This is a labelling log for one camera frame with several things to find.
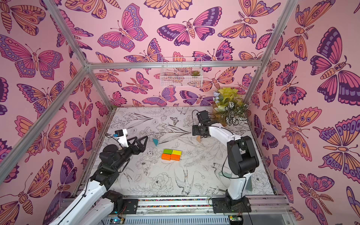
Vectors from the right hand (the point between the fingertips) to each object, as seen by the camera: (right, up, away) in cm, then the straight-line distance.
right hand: (199, 129), depth 96 cm
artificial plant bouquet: (+16, +17, -11) cm, 26 cm away
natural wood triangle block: (0, -6, +4) cm, 8 cm away
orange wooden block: (-22, -17, -6) cm, 29 cm away
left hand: (-33, -2, -21) cm, 39 cm away
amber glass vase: (+14, +9, +3) cm, 17 cm away
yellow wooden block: (-15, -15, -4) cm, 22 cm away
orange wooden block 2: (-16, -18, -5) cm, 24 cm away
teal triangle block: (-31, -9, +4) cm, 32 cm away
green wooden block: (-21, -14, -4) cm, 26 cm away
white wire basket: (-12, +39, -1) cm, 41 cm away
